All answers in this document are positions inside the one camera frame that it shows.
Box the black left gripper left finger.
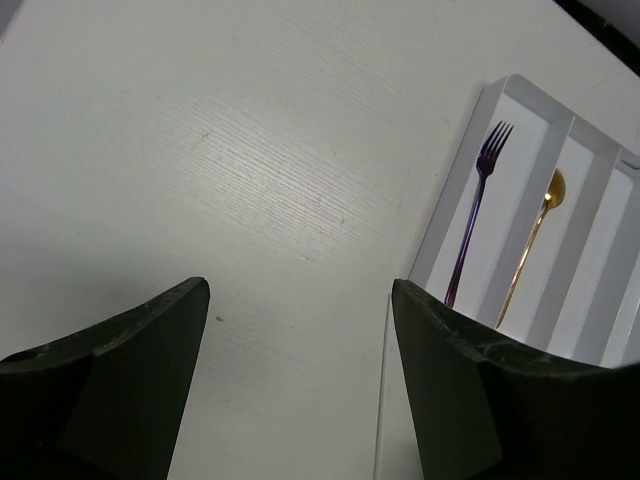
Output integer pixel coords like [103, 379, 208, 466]
[1, 277, 209, 479]

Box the gold spoon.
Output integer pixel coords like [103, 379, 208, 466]
[495, 168, 568, 330]

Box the purple iridescent fork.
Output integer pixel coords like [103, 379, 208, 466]
[444, 121, 514, 308]

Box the white divided utensil tray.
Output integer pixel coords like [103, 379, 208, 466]
[409, 74, 639, 368]

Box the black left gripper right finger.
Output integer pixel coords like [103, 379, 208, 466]
[392, 279, 639, 479]

